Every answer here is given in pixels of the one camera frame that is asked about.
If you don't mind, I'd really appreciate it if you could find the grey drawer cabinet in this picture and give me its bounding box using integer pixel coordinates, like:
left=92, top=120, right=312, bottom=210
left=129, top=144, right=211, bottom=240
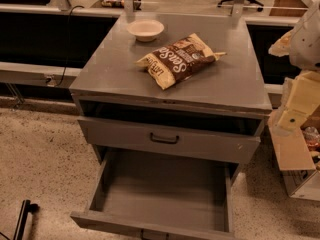
left=70, top=13, right=271, bottom=175

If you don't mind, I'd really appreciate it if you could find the grey open bottom drawer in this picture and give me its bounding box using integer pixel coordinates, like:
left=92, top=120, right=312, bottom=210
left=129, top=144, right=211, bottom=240
left=71, top=150, right=236, bottom=240

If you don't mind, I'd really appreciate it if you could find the brown chip bag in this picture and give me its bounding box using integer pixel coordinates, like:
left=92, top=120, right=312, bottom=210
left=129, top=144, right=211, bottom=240
left=135, top=33, right=226, bottom=90

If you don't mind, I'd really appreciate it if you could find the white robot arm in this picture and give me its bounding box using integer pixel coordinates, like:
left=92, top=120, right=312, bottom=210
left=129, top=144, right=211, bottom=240
left=268, top=1, right=320, bottom=135

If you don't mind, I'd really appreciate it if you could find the cardboard box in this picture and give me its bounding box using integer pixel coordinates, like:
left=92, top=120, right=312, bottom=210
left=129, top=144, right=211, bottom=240
left=268, top=112, right=320, bottom=201

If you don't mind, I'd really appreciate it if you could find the black cable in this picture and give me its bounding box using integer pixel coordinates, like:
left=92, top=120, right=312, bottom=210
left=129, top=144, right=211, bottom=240
left=54, top=5, right=86, bottom=88

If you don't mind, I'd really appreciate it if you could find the white bowl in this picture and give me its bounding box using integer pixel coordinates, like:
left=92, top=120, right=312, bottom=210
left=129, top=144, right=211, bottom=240
left=127, top=19, right=164, bottom=42

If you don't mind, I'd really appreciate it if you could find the black stand on floor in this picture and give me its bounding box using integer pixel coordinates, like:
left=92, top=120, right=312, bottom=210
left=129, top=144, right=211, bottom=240
left=13, top=199, right=39, bottom=240

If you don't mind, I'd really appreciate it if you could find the red packaged item in box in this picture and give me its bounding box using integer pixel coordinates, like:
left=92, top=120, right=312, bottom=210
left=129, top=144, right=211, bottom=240
left=302, top=127, right=320, bottom=151

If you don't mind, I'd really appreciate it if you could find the black drawer handle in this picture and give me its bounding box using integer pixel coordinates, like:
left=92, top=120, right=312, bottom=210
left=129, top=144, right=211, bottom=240
left=149, top=132, right=180, bottom=145

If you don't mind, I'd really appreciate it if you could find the grey middle drawer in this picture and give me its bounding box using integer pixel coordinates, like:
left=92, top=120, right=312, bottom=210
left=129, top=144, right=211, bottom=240
left=78, top=116, right=260, bottom=164

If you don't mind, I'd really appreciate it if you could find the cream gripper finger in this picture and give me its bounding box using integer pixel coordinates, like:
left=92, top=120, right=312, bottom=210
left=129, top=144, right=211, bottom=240
left=277, top=109, right=308, bottom=131

